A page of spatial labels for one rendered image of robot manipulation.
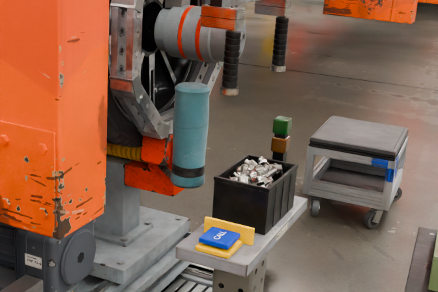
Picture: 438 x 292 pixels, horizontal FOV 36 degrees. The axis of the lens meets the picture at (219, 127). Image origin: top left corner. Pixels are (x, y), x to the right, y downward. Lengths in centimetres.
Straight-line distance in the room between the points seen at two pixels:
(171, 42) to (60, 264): 61
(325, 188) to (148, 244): 100
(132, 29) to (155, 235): 73
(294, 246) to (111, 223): 82
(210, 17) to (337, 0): 384
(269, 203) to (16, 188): 56
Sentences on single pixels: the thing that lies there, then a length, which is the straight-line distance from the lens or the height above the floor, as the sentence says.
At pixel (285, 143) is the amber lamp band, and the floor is 60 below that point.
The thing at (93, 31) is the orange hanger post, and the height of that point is 92.
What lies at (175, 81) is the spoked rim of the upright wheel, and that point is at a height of 67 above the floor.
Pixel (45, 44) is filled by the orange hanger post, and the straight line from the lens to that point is 126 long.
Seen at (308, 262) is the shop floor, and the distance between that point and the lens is 247.
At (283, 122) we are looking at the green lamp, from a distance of 174.
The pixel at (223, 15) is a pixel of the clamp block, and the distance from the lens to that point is 154.
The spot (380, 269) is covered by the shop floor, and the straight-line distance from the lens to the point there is 251.
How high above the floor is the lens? 112
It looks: 17 degrees down
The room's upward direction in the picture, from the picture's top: 4 degrees clockwise
